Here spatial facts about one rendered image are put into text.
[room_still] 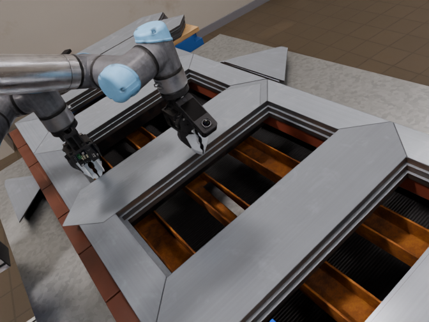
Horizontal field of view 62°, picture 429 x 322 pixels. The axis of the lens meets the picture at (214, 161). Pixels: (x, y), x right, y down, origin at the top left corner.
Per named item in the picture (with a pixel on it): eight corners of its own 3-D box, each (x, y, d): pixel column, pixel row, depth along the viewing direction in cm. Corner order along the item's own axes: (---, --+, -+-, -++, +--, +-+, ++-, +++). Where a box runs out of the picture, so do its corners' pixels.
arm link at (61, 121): (35, 114, 91) (63, 98, 93) (45, 128, 94) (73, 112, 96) (43, 124, 86) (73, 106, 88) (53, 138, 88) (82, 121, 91)
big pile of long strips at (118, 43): (161, 18, 218) (157, 7, 214) (198, 27, 190) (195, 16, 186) (43, 84, 193) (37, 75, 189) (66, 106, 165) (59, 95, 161)
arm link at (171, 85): (188, 66, 82) (159, 85, 79) (195, 84, 85) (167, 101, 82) (171, 60, 87) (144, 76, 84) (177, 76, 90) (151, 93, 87)
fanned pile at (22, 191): (30, 163, 158) (25, 157, 156) (56, 207, 131) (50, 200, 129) (5, 180, 155) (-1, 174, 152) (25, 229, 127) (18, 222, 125)
